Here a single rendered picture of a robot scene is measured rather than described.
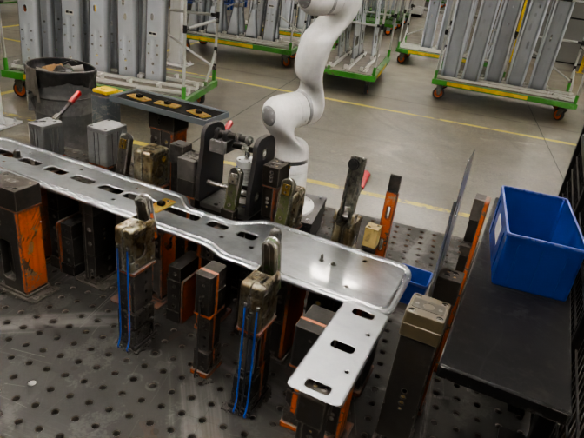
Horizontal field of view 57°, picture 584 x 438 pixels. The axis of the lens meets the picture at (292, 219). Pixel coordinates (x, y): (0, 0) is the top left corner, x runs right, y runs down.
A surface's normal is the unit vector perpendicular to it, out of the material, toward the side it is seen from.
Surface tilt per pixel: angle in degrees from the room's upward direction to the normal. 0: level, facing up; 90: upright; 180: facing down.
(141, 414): 0
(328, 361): 0
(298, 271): 0
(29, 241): 90
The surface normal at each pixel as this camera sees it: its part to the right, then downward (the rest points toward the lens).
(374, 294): 0.11, -0.89
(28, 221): 0.90, 0.29
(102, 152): -0.43, 0.36
